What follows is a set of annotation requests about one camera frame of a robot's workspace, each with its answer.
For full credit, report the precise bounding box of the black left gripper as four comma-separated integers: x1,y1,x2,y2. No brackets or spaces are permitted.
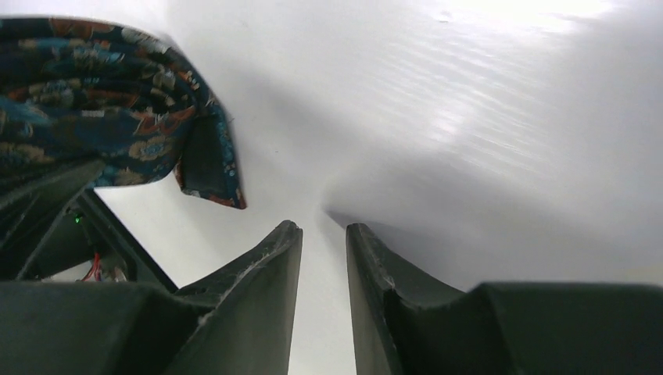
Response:
1,159,177,293

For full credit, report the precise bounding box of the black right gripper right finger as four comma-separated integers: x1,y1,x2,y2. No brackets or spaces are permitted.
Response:
346,223,662,374

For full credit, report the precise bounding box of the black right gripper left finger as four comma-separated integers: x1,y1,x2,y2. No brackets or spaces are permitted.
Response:
1,220,303,374

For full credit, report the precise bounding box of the dark blue floral tie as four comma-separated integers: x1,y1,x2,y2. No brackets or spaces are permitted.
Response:
1,17,246,209

